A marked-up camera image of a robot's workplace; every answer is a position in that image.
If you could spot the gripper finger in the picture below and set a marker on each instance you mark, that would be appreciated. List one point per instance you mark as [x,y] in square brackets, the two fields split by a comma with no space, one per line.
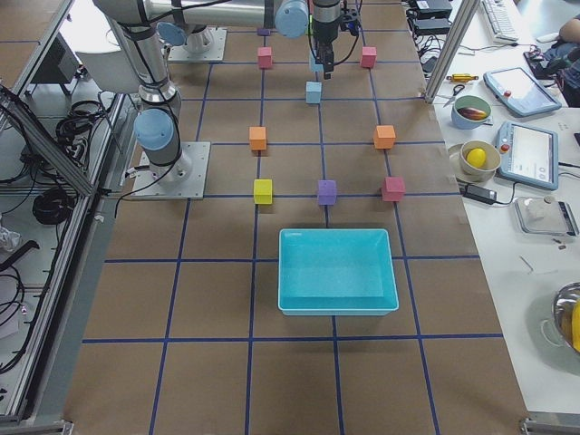
[319,53]
[328,61]

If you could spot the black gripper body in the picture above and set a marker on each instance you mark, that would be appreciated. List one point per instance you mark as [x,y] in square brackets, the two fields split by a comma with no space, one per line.
[324,28]

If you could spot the light blue block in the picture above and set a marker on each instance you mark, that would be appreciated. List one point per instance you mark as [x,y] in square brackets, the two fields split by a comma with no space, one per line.
[315,66]
[313,92]

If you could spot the pink block far left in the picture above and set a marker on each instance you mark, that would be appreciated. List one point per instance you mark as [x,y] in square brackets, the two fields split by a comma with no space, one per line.
[368,57]

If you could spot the pink block near base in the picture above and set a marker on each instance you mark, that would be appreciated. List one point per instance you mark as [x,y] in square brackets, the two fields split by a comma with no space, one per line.
[265,57]

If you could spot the orange block far side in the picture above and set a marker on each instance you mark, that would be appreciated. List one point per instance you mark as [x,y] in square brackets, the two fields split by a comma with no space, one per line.
[384,137]

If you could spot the orange block near bases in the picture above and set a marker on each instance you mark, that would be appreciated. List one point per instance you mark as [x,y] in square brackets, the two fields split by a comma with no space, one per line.
[257,138]

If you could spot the purple block right side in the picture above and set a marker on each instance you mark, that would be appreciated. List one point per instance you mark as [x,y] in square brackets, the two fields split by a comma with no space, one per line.
[326,192]

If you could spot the scissors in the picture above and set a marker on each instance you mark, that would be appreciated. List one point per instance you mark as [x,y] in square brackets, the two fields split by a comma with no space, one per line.
[457,89]

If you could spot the pink block far right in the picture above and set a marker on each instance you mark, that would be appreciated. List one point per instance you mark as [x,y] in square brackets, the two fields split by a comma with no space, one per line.
[393,189]

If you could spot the yellow foam block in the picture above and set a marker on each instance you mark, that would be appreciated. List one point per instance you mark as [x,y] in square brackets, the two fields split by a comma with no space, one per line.
[263,191]

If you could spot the blue bowl with fruit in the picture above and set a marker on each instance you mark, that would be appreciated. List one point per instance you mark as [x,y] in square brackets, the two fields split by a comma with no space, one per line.
[469,111]

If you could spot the beige bowl with lemon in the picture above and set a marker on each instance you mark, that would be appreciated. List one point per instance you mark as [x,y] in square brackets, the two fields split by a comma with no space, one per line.
[474,161]

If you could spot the teach pendant tablet far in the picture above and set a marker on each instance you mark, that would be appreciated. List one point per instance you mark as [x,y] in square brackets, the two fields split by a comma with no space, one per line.
[520,92]

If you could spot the teach pendant tablet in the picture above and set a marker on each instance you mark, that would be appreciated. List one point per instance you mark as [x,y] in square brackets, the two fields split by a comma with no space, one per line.
[520,92]
[528,155]

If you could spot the black power adapter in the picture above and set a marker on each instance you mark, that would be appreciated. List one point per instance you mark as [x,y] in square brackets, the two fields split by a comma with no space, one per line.
[479,194]

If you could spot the teal plastic tray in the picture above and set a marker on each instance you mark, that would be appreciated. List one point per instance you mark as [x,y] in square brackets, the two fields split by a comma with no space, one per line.
[344,271]

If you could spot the teach pendant tablet near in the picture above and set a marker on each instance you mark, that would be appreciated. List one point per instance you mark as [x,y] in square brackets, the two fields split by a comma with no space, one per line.
[528,155]

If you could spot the kitchen scale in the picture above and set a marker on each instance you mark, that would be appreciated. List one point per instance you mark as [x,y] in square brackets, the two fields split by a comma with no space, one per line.
[546,216]

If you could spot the metal bowl with banana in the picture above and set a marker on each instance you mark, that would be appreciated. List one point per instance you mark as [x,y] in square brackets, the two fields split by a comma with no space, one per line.
[561,329]

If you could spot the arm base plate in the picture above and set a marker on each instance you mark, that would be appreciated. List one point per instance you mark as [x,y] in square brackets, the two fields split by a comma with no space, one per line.
[214,55]
[187,178]

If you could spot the aluminium frame post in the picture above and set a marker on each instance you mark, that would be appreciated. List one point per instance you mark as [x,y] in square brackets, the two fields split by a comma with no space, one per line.
[458,28]

